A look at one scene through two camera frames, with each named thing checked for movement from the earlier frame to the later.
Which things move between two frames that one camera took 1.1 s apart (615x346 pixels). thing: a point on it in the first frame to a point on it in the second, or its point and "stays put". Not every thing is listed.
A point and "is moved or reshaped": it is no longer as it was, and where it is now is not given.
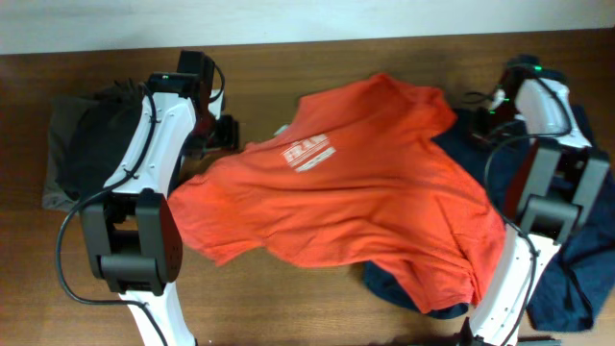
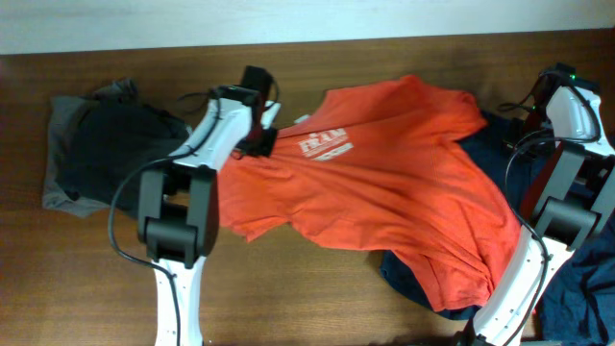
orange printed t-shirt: (362, 181) is moved or reshaped
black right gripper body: (488, 124) to (537, 125)
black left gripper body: (214, 133) to (258, 140)
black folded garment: (99, 135) stays put
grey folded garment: (66, 114) stays put
